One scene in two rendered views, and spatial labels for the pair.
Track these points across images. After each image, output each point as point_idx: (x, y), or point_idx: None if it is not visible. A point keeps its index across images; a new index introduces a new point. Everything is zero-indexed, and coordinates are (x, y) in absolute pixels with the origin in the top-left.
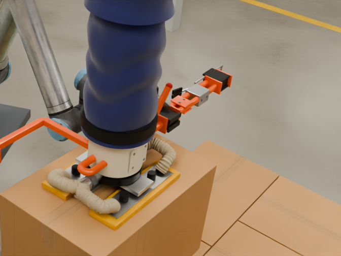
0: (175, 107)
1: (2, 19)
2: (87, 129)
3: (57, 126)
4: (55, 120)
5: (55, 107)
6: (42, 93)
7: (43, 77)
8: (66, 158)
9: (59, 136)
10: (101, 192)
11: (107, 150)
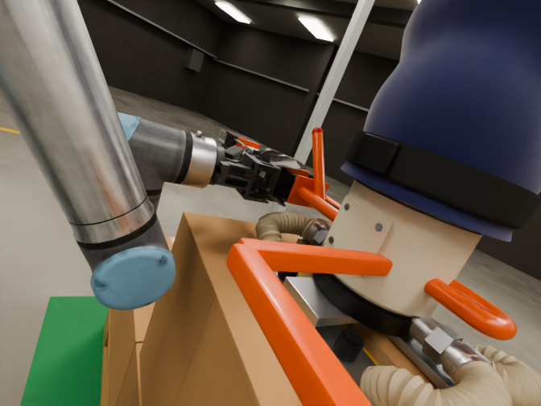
0: (301, 169)
1: None
2: (508, 211)
3: (305, 250)
4: (142, 254)
5: (132, 216)
6: (73, 179)
7: (88, 113)
8: (248, 336)
9: (150, 293)
10: (385, 354)
11: (472, 250)
